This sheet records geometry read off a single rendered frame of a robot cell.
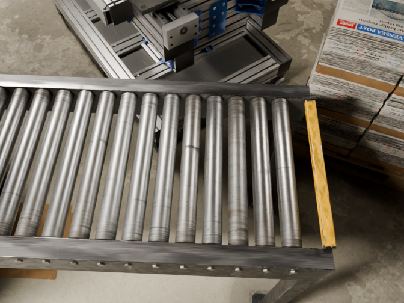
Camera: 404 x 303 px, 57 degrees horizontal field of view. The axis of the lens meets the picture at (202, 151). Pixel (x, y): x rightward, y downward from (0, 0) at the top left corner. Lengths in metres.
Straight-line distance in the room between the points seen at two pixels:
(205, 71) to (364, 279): 1.24
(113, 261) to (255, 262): 0.33
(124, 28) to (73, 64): 0.40
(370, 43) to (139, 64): 1.15
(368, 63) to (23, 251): 1.21
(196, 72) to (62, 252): 1.28
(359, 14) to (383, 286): 1.13
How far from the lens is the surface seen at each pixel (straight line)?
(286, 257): 0.92
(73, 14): 2.37
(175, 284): 1.70
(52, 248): 0.96
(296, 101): 1.17
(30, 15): 2.82
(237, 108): 1.10
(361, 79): 1.51
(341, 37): 1.40
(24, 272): 1.86
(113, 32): 2.23
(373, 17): 1.45
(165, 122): 1.07
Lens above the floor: 1.67
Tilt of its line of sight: 60 degrees down
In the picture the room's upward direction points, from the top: 2 degrees clockwise
